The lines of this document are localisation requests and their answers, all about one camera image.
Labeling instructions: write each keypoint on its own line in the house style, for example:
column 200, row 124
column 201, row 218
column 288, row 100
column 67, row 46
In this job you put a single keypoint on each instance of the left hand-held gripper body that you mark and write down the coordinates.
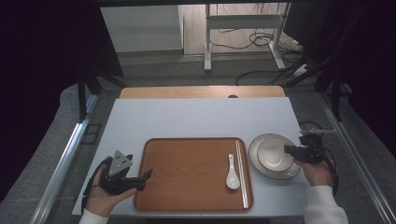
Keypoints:
column 115, row 174

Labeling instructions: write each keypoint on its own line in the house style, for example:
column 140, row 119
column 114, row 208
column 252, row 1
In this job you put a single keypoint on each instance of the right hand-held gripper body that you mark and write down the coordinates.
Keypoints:
column 313, row 152

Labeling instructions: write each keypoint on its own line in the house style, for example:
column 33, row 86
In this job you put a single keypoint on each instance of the grey plate with dark rim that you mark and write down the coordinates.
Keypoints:
column 255, row 158

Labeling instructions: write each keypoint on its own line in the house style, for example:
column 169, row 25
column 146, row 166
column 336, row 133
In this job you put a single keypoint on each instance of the wood-grain brown tray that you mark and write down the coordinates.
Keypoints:
column 186, row 174

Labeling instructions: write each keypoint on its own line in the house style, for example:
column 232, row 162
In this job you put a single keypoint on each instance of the white ceramic spoon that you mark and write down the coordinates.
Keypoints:
column 233, row 180

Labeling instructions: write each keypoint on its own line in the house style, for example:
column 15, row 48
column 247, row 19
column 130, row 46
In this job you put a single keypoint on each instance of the person's right hand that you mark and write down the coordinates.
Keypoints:
column 317, row 174

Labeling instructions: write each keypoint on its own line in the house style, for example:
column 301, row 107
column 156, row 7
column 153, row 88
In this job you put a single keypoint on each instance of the person's left hand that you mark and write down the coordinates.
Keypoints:
column 101, row 202

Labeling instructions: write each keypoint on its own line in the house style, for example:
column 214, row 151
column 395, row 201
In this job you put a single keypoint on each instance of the black metal stand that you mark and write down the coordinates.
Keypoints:
column 82, row 99
column 335, row 99

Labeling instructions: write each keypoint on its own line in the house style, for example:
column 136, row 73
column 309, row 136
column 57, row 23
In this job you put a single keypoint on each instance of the white table cover sheet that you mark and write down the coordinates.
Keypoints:
column 186, row 118

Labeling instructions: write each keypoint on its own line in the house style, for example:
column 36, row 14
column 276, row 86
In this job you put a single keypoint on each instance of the white power strip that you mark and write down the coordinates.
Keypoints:
column 300, row 70

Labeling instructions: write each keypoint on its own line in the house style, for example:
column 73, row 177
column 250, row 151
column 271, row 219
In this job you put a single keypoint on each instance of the dark curtain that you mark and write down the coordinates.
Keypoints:
column 370, row 62
column 40, row 77

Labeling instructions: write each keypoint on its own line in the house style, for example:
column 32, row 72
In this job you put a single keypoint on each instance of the grey cabinet panel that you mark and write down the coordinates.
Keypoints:
column 143, row 28

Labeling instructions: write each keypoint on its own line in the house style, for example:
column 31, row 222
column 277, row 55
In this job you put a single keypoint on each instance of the aluminium rail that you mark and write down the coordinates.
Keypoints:
column 358, row 161
column 65, row 161

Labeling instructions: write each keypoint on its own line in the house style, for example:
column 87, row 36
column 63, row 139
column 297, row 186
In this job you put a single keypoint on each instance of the white metal desk frame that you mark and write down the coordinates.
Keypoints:
column 243, row 21

